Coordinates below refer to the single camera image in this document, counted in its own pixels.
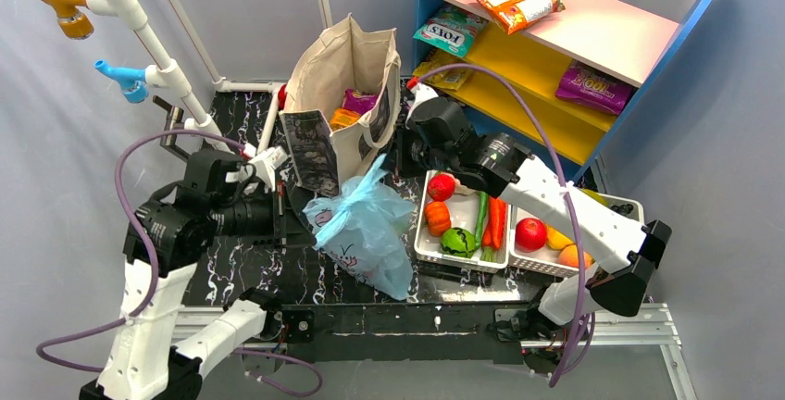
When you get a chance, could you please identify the light blue plastic bag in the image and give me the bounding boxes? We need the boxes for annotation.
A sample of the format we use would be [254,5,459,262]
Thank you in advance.
[303,154,416,301]

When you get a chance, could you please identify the purple grape candy bag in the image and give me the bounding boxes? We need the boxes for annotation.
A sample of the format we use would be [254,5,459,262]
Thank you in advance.
[341,89,379,116]

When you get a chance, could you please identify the beige canvas tote bag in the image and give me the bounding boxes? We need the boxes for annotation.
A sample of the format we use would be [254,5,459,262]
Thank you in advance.
[280,16,401,196]

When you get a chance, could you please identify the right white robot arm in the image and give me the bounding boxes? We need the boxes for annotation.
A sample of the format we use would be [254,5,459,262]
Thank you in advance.
[383,85,672,326]

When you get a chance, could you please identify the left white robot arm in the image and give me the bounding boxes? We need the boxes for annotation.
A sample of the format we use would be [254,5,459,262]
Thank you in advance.
[79,150,315,399]

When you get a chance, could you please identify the green Fox's candy bag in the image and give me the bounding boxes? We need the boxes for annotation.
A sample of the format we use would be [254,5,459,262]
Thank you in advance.
[413,4,488,58]

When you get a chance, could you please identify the orange white snack bag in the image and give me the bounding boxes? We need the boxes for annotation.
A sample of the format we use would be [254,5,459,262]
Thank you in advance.
[476,0,565,34]

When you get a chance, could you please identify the purple bag lower shelf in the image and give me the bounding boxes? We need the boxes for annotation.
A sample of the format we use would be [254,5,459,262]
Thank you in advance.
[554,60,636,116]

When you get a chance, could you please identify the white cauliflower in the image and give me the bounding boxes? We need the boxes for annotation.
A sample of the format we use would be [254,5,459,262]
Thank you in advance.
[454,179,476,195]

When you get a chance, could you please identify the white vegetable basket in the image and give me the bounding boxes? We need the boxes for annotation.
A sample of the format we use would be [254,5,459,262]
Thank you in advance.
[414,171,511,273]

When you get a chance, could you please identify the yellow snack packet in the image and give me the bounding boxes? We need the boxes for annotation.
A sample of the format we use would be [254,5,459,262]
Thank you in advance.
[412,48,473,92]

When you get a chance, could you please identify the orange carrot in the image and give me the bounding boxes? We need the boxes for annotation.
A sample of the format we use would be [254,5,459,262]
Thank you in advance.
[481,197,506,250]

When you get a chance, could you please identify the red apple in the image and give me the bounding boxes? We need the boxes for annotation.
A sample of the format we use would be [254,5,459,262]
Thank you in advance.
[515,218,547,252]

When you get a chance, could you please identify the yellow pear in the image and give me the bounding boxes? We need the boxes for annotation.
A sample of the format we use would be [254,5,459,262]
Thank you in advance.
[546,225,574,251]

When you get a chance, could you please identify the white fruit basket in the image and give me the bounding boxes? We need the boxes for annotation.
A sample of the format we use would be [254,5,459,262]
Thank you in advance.
[507,189,644,278]

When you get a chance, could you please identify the orange peach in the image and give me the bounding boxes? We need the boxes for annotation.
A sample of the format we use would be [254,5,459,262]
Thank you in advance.
[557,244,594,269]

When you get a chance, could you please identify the colourful wooden shelf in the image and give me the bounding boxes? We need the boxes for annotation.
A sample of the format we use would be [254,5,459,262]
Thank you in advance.
[415,0,713,181]

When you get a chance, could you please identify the blue pipe hook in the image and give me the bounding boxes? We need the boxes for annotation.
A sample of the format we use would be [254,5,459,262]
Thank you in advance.
[93,59,148,104]

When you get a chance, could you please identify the white pipe rack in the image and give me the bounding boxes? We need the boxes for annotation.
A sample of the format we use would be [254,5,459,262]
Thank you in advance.
[82,0,335,153]

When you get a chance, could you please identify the orange pipe hook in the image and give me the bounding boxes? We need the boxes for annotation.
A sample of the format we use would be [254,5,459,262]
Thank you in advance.
[40,0,94,40]

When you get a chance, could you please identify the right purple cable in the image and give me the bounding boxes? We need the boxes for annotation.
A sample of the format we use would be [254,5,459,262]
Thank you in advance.
[407,64,596,389]

